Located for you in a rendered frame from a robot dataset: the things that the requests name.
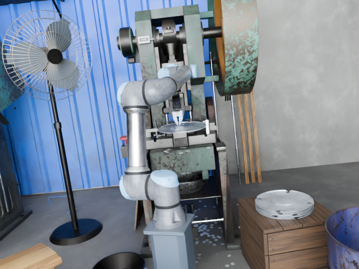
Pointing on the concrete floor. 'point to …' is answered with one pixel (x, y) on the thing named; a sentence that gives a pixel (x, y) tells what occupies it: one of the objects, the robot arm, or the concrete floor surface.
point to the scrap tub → (343, 238)
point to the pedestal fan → (42, 62)
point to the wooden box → (283, 238)
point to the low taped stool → (32, 259)
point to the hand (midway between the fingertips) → (178, 123)
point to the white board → (138, 213)
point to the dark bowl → (121, 261)
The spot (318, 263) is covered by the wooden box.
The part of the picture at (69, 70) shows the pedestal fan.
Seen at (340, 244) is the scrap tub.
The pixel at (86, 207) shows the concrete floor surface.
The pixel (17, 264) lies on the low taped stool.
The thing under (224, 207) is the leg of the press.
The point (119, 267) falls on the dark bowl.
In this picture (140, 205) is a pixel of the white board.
